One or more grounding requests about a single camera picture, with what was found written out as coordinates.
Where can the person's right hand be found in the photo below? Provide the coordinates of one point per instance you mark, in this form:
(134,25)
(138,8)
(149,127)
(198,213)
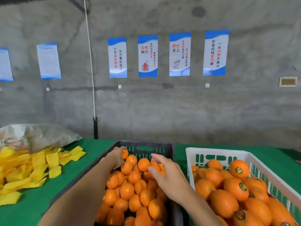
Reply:
(171,181)

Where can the person's left hand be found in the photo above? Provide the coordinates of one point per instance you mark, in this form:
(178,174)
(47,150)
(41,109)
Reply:
(115,157)

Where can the white notice with blue border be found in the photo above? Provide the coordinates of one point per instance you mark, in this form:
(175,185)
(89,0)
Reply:
(49,61)
(5,65)

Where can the beige woven sack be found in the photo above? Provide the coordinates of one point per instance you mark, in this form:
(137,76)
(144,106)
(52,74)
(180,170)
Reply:
(37,136)

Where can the pile of oranges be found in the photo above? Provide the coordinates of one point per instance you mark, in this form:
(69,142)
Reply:
(127,190)

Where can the white pole with black base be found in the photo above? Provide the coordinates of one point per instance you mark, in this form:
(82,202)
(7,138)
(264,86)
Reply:
(91,63)

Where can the person's left forearm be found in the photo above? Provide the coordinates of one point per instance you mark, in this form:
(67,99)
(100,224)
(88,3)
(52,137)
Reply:
(77,197)

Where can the white plastic crate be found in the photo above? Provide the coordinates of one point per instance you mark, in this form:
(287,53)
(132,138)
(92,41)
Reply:
(207,150)

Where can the green felt table cover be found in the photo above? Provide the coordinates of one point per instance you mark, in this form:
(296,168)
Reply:
(51,195)

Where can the beige wall plate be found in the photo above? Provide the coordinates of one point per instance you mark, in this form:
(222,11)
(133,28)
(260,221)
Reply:
(288,82)

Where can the black plastic crate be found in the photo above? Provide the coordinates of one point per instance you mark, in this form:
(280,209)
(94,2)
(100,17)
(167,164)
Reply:
(141,144)

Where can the pile of yellow bags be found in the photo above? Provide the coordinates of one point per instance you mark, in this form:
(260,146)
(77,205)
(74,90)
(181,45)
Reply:
(23,171)

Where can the heap of labelled oranges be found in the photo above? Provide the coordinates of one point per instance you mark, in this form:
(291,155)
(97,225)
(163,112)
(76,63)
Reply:
(223,202)

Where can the blue white wall poster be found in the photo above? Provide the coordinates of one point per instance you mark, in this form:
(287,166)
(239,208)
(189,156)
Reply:
(180,54)
(216,52)
(117,57)
(148,56)

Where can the single orange fruit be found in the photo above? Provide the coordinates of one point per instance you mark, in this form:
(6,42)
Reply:
(156,164)

